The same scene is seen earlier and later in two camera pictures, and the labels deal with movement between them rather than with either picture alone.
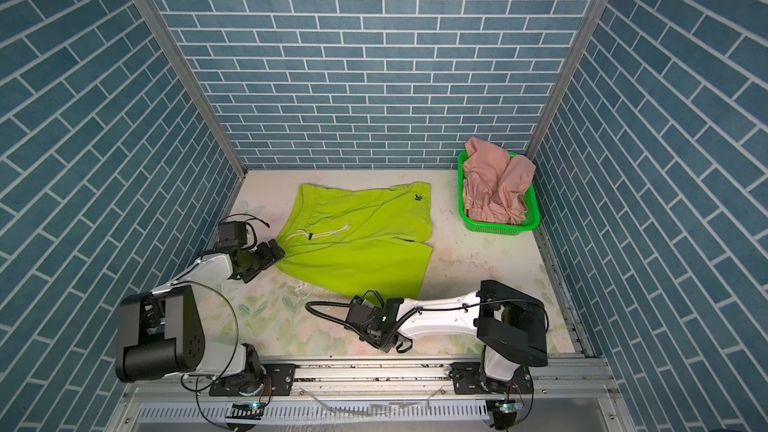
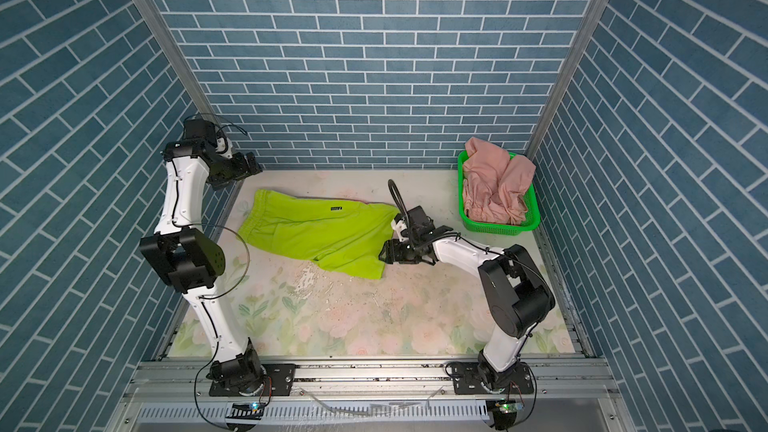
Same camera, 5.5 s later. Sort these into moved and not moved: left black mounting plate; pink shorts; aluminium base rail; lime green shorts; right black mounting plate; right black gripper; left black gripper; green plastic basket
Moved: lime green shorts; left black gripper; right black gripper
Not moved: right black mounting plate; green plastic basket; left black mounting plate; aluminium base rail; pink shorts
